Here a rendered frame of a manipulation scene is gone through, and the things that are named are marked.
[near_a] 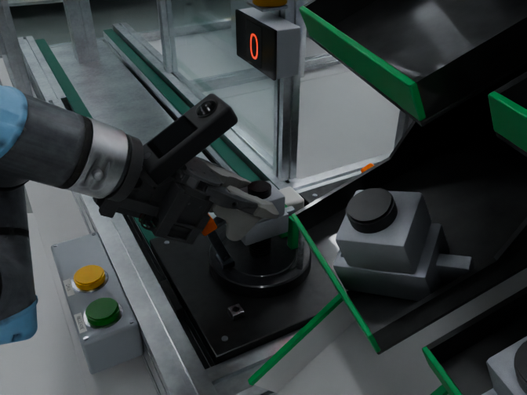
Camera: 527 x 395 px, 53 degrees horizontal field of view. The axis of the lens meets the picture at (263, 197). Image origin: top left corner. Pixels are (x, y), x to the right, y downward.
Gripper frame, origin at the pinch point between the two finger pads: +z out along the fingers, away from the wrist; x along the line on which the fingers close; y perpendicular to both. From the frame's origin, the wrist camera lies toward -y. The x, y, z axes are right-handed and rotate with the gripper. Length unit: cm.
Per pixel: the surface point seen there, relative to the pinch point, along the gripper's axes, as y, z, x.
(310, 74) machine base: -16, 60, -79
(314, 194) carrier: 0.0, 18.1, -10.1
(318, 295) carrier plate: 7.0, 8.6, 9.2
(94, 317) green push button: 21.9, -13.0, -0.5
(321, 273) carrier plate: 5.5, 10.6, 6.1
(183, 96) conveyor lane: 3, 16, -61
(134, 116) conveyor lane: 13, 9, -64
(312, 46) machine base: -24, 72, -100
